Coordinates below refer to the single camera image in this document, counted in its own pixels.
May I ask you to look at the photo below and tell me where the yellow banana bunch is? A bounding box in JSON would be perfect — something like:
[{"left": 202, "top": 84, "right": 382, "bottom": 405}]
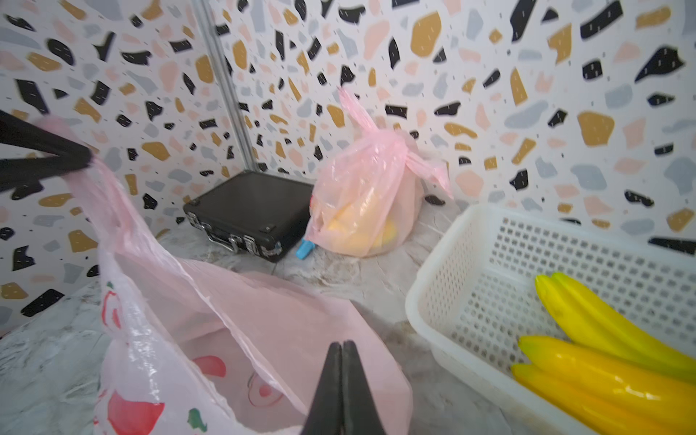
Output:
[
  {"left": 535, "top": 273, "right": 695, "bottom": 384},
  {"left": 511, "top": 335, "right": 695, "bottom": 434}
]

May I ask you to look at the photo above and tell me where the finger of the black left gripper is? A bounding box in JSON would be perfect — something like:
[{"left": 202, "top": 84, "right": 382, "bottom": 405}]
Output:
[
  {"left": 1, "top": 157, "right": 92, "bottom": 192},
  {"left": 1, "top": 111, "right": 92, "bottom": 163}
]

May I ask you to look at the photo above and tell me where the white perforated plastic basket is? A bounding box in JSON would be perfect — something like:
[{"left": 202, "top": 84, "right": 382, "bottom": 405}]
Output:
[{"left": 405, "top": 204, "right": 695, "bottom": 434}]

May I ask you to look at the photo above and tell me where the blue cylindrical tube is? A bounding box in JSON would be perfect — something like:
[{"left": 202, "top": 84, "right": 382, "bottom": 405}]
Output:
[{"left": 295, "top": 239, "right": 315, "bottom": 260}]

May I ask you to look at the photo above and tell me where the pink plastic bag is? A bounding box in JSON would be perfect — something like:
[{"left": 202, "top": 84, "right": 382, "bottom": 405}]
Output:
[
  {"left": 304, "top": 89, "right": 452, "bottom": 257},
  {"left": 37, "top": 116, "right": 414, "bottom": 435}
]

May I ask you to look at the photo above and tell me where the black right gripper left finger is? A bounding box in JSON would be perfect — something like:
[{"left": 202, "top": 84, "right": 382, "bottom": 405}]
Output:
[{"left": 301, "top": 342, "right": 343, "bottom": 435}]

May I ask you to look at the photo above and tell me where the black ribbed carry case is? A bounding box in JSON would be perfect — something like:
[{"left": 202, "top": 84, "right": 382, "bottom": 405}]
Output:
[{"left": 183, "top": 171, "right": 313, "bottom": 263}]

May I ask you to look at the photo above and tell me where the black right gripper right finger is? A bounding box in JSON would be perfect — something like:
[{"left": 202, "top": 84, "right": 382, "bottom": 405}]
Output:
[{"left": 341, "top": 341, "right": 386, "bottom": 435}]

